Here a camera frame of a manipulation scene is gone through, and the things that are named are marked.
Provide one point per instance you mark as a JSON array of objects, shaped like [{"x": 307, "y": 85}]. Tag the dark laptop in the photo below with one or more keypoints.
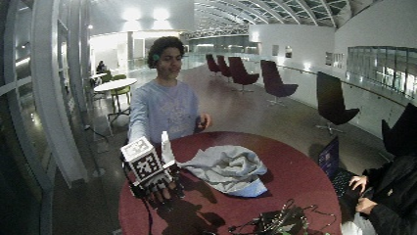
[{"x": 335, "y": 169}]

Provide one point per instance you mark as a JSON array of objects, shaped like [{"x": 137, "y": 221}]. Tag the green chair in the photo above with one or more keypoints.
[
  {"x": 105, "y": 77},
  {"x": 120, "y": 90}
]

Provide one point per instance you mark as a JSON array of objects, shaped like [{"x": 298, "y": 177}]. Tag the grey crumpled cloth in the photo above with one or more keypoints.
[{"x": 228, "y": 169}]

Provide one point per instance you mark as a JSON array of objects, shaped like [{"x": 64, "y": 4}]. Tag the small black device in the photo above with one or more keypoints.
[{"x": 200, "y": 125}]

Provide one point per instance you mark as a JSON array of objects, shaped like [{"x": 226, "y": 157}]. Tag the the person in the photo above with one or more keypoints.
[{"x": 166, "y": 104}]

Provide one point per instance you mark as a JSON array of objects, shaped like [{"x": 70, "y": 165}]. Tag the framed wall picture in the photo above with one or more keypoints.
[
  {"x": 274, "y": 50},
  {"x": 287, "y": 52},
  {"x": 327, "y": 58}
]

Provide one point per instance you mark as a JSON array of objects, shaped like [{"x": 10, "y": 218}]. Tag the white glove mount piece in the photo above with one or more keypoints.
[{"x": 166, "y": 148}]

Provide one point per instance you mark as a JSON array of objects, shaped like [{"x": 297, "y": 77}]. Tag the green earpiece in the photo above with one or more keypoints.
[{"x": 154, "y": 57}]

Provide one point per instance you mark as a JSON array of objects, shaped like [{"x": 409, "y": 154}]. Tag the glass window panels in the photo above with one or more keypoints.
[{"x": 383, "y": 69}]

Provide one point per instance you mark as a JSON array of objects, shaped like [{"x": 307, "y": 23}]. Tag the black lounge chair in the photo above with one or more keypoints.
[
  {"x": 401, "y": 132},
  {"x": 331, "y": 101}
]

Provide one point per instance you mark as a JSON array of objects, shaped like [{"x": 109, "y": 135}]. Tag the white curved column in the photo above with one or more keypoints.
[{"x": 53, "y": 94}]

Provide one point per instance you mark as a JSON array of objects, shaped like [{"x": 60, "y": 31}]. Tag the dark red lounge chair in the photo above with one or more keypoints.
[
  {"x": 275, "y": 81},
  {"x": 241, "y": 73},
  {"x": 212, "y": 64},
  {"x": 222, "y": 66}
]

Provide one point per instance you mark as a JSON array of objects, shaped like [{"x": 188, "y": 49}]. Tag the white marker cube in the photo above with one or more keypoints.
[{"x": 142, "y": 160}]

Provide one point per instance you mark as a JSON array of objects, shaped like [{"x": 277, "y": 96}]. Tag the white round table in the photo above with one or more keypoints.
[{"x": 114, "y": 85}]

